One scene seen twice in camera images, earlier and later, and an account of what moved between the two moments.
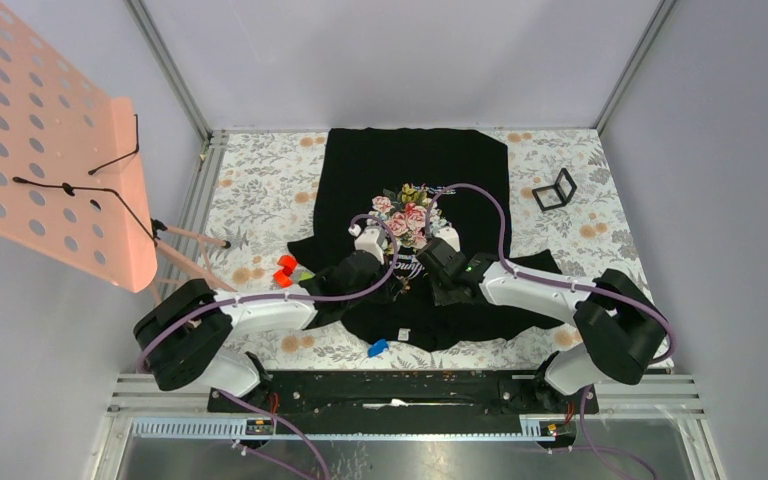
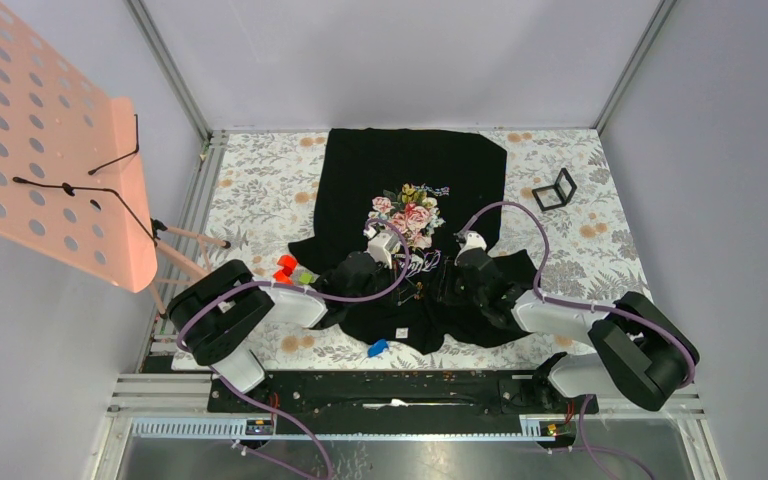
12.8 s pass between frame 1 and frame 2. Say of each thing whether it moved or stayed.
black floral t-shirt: stayed
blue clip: stayed
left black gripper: moved
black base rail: stayed
